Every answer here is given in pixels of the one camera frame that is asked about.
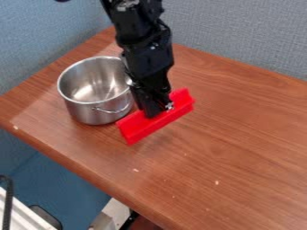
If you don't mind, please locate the metal pot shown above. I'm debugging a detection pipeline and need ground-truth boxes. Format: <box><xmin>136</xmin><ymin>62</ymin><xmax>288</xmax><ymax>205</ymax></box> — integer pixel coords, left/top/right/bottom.
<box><xmin>56</xmin><ymin>56</ymin><xmax>134</xmax><ymax>126</ymax></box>

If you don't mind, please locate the black cable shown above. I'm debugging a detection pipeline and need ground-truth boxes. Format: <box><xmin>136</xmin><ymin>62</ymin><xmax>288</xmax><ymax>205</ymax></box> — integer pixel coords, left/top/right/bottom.
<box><xmin>0</xmin><ymin>174</ymin><xmax>16</xmax><ymax>230</ymax></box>

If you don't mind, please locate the red block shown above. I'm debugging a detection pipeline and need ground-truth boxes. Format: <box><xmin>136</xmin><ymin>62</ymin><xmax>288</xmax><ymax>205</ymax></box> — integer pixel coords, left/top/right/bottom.
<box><xmin>114</xmin><ymin>88</ymin><xmax>195</xmax><ymax>145</ymax></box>

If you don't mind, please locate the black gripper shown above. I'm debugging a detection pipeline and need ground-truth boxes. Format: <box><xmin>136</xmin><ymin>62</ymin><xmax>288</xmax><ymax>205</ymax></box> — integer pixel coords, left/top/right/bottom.
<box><xmin>121</xmin><ymin>30</ymin><xmax>173</xmax><ymax>119</ymax></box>

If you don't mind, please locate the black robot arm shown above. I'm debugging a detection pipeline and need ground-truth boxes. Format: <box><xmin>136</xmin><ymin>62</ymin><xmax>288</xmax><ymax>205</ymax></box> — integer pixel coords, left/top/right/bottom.
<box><xmin>100</xmin><ymin>0</ymin><xmax>173</xmax><ymax>118</ymax></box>

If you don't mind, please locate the white furniture edge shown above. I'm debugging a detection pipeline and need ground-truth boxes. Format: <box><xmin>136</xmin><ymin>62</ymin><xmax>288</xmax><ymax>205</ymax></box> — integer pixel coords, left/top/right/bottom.
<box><xmin>0</xmin><ymin>187</ymin><xmax>56</xmax><ymax>230</ymax></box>

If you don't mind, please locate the white table leg bracket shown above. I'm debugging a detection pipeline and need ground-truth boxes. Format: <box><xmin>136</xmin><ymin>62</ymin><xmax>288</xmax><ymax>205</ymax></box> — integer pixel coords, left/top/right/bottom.
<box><xmin>88</xmin><ymin>199</ymin><xmax>132</xmax><ymax>230</ymax></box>

